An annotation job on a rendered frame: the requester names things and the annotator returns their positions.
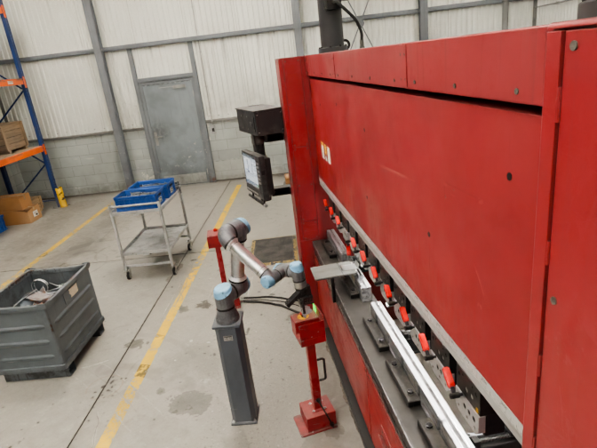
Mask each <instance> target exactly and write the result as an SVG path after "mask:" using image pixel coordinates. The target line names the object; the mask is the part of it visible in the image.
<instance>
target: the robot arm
mask: <svg viewBox="0 0 597 448"><path fill-rule="evenodd" d="M250 231H251V226H250V224H249V222H248V221H247V220H246V219H244V218H237V219H234V220H232V221H230V222H228V223H227V224H224V225H223V226H221V227H220V228H219V232H218V239H219V242H220V244H221V245H222V247H223V248H224V249H225V250H227V251H230V252H231V275H230V276H229V282H228V283H222V284H218V285H217V286H216V287H215V288H214V290H213V296H214V299H215V303H216V308H217V314H216V323H217V324H220V325H230V324H234V323H235V322H237V321H238V320H239V318H240V316H239V313H238V311H237V309H236V308H235V302H234V300H236V299H237V298H239V297H240V296H242V295H243V294H245V293H246V292H247V291H249V289H250V287H251V282H250V280H249V278H248V277H247V276H246V275H245V274H244V265H245V266H246V267H248V268H249V269H250V270H251V271H252V272H253V273H254V274H255V275H257V276H258V277H259V278H260V283H261V284H262V286H263V287H264V288H266V289H268V288H271V287H272V286H274V285H275V284H277V283H278V282H279V281H281V280H282V279H283V278H285V277H292V280H293V283H294V287H295V290H296V291H295V292H294V293H293V294H292V295H291V296H290V297H289V298H288V299H287V300H286V301H285V302H284V303H285V305H286V306H287V307H288V308H289V307H290V306H291V305H292V304H293V303H294V302H295V301H296V300H298V304H299V307H300V310H301V313H302V316H303V317H304V318H306V315H308V314H309V313H311V312H312V309H311V308H310V307H309V306H307V305H309V304H313V303H314V298H313V295H312V293H311V289H310V285H309V284H307V283H306V277H305V272H304V268H303V265H302V262H301V261H293V262H292V263H291V264H283V263H276V264H275V266H274V267H273V270H272V271H271V270H270V269H269V268H268V267H267V266H265V265H264V264H263V263H262V262H261V261H260V260H259V259H257V258H256V257H255V256H254V255H253V254H252V253H251V252H250V251H248V250H247V249H246V248H245V247H244V243H245V242H246V241H247V234H249V233H250ZM312 298H313V300H312ZM311 301H312V302H311Z"/></svg>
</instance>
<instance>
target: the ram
mask: <svg viewBox="0 0 597 448"><path fill-rule="evenodd" d="M309 83H310V92H311V101H312V110H313V119H314V135H315V144H316V153H317V162H318V171H319V177H320V178H321V180H322V181H323V182H324V184H325V185H326V186H327V187H328V189H329V190H330V191H331V192H332V194H333V195H334V196H335V197H336V198H337V199H338V200H339V201H340V203H341V204H342V205H343V206H344V208H345V209H346V210H347V211H348V213H349V214H350V215H351V216H352V218H353V219H354V220H355V221H356V223H357V224H358V225H359V226H360V228H361V229H362V230H363V231H364V233H365V234H366V235H367V236H368V238H369V239H370V240H371V241H372V243H374V244H375V245H376V247H377V248H378V249H379V251H380V252H381V253H382V254H383V255H384V257H385V258H386V259H387V261H388V262H389V263H390V264H391V265H392V267H393V268H394V269H395V271H396V272H397V273H398V274H399V275H400V277H401V278H402V279H403V281H404V282H405V283H406V284H407V285H408V286H409V288H410V289H411V290H412V291H413V292H414V293H415V294H416V296H417V297H418V298H419V300H420V301H421V302H422V303H423V304H424V306H425V307H426V308H427V310H428V311H429V312H430V313H431V315H432V316H433V317H434V318H435V320H436V321H437V322H438V323H439V325H440V326H441V327H442V328H443V330H444V331H445V332H446V333H447V334H448V335H449V336H450V337H451V339H452V340H453V341H454V342H455V344H456V345H457V346H458V347H459V349H460V350H461V351H462V352H463V354H464V355H465V356H466V357H467V359H468V360H469V361H470V362H471V364H472V365H473V366H474V368H475V369H476V370H477V371H478V372H479V374H480V375H481V376H482V377H483V378H484V379H485V380H486V381H487V383H488V384H489V385H490V387H491V388H492V389H493V390H494V391H495V393H496V394H497V395H498V397H499V398H500V399H501V400H502V401H503V403H504V404H505V405H506V407H507V408H508V409H509V410H510V411H511V413H512V414H513V415H514V417H515V418H516V419H517V420H518V421H519V422H520V423H521V424H522V426H523V416H524V401H525V387H526V371H527V357H528V342H529V313H530V299H531V284H532V269H533V254H534V240H535V225H536V210H537V182H538V167H539V152H540V137H541V123H542V107H540V106H533V105H526V104H520V103H512V102H505V101H499V100H485V99H479V98H472V97H466V96H458V95H451V94H445V93H438V92H425V91H418V90H411V89H405V88H398V87H392V86H384V85H377V84H365V83H357V82H351V81H344V80H338V79H330V78H323V77H315V78H309ZM321 142H322V143H323V149H324V158H325V156H327V161H326V158H325V159H324V158H323V157H322V143H321ZM324 144H325V145H326V154H327V155H326V154H325V148H324ZM327 147H328V148H330V164H329V162H328V152H327ZM320 185H321V186H322V188H323V189H324V190H325V192H326V193H327V194H328V195H329V197H330V198H331V200H332V201H333V202H334V204H335V205H336V206H337V207H338V208H339V209H340V211H341V212H342V213H343V214H344V216H345V217H346V219H347V220H348V221H349V223H350V224H351V225H352V226H353V228H354V229H355V231H356V232H357V233H358V234H359V236H360V237H361V238H362V240H363V241H364V243H366V244H367V245H368V247H369V248H370V250H371V251H372V252H373V253H374V255H375V256H376V257H377V259H378V260H379V262H380V263H381V264H382V265H383V267H384V268H385V269H386V271H387V272H388V273H389V275H390V276H391V277H392V278H393V280H394V281H395V282H396V283H397V284H398V286H399V287H400V288H401V290H402V291H403V292H404V294H405V295H406V296H407V298H408V299H409V300H410V302H411V303H412V304H413V306H414V307H415V308H416V310H417V311H418V312H419V314H420V315H421V316H422V317H423V318H424V319H425V321H426V322H427V323H428V325H429V326H430V327H431V329H432V330H433V331H434V333H435V334H436V335H437V337H438V338H439V339H440V341H441V342H442V343H443V345H444V346H445V347H446V349H447V350H448V351H449V352H450V353H451V354H452V356H453V357H454V358H455V360H456V361H457V362H458V364H459V365H460V366H461V368H462V369H463V370H464V371H465V373H466V374H467V376H468V377H469V378H470V380H471V381H472V382H473V383H474V385H475V386H476V387H477V388H478V389H479V391H480V392H481V393H482V395H483V396H484V397H485V399H486V400H487V401H488V402H489V404H490V405H491V407H492V408H493V409H494V411H495V412H496V413H497V415H498V416H499V417H500V419H501V420H502V421H503V422H504V423H505V424H506V426H507V427H508V428H509V430H510V431H511V432H512V433H513V435H514V436H515V438H516V439H517V440H518V441H519V443H520V444H521V445H522V436H521V434H520V433H519V432H518V431H517V429H516V428H515V427H514V426H513V424H512V423H511V422H510V420H509V419H508V418H507V417H506V416H505V415H504V413H503V412H502V411H501V410H500V408H499V407H498V406H497V404H496V403H495V402H494V401H493V399H492V398H491V397H490V395H489V394H488V393H487V391H486V390H485V389H484V388H483V386H482V385H481V384H480V382H479V381H478V380H477V379H476V378H475V377H474V376H473V374H472V373H471V372H470V370H469V369H468V368H467V367H466V365H465V364H464V363H463V361H462V360H461V359H460V358H459V356H458V355H457V354H456V352H455V351H454V350H453V349H452V347H451V346H450V344H449V343H448V342H447V341H446V340H445V339H444V338H443V337H442V335H441V334H440V333H439V331H438V330H437V329H436V328H435V326H434V325H433V323H432V322H431V321H430V320H429V318H428V317H427V316H426V314H425V313H424V312H423V311H422V309H421V308H420V307H419V306H418V304H417V303H416V301H414V300H413V299H412V297H411V296H410V295H409V293H408V292H407V291H406V290H405V288H404V287H403V286H402V284H401V283H400V282H399V281H398V279H397V278H396V277H395V275H394V274H393V273H392V271H391V270H390V269H389V268H388V266H387V265H386V264H385V262H384V261H383V260H382V259H381V258H380V257H379V256H378V254H377V253H376V252H375V250H374V249H373V248H372V247H371V245H370V244H369V243H368V241H367V240H366V239H365V238H364V236H363V235H362V233H361V232H360V231H359V230H358V228H357V227H356V226H355V225H354V223H353V222H352V221H351V220H350V219H349V218H348V217H347V215H346V214H345V213H344V211H343V210H342V209H341V207H340V206H339V205H338V203H337V202H336V201H335V200H334V198H333V197H332V196H331V195H330V193H329V192H328V191H327V189H326V188H325V187H324V185H323V184H322V183H321V182H320Z"/></svg>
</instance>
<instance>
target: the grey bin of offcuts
mask: <svg viewBox="0 0 597 448"><path fill-rule="evenodd" d="M89 267H90V262H89V261H88V262H84V263H82V265H78V266H72V267H64V268H42V269H36V268H27V269H26V270H25V271H24V272H25V273H23V274H22V275H20V276H19V277H17V278H16V279H15V280H13V281H12V282H11V283H9V284H8V285H6V286H5V288H3V289H2V290H1V291H0V375H3V376H4V378H5V380H6V382H7V381H18V380H38V379H49V378H58V377H69V376H72V374H73V373H74V372H75V370H76V365H75V362H74V360H75V358H76V357H77V355H78V354H79V353H80V352H81V350H82V349H83V348H84V346H85V345H86V343H87V342H88V341H89V339H90V338H91V337H96V336H101V334H102V333H103V332H104V331H105V329H104V325H103V322H104V320H105V318H104V316H103V315H102V314H101V311H100V306H99V303H98V300H97V296H96V293H95V290H94V287H93V283H92V279H91V275H90V272H89Z"/></svg>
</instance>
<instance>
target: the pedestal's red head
mask: <svg viewBox="0 0 597 448"><path fill-rule="evenodd" d="M314 305H315V303H314ZM316 308H317V306H316V305H315V309H316ZM318 310H319V312H320V313H321V314H322V312H321V311H320V309H319V308H318ZM320 313H319V316H320ZM298 315H299V313H298V314H295V315H291V327H292V331H293V333H294V335H295V337H296V339H297V340H298V343H299V345H300V346H301V347H302V348H304V347H308V346H311V345H314V344H317V343H321V342H325V341H326V334H325V326H324V320H323V314H322V320H321V321H320V318H319V316H318V315H317V314H316V313H315V311H314V310H313V309H312V312H311V313H309V314H308V315H309V317H308V318H307V319H298Z"/></svg>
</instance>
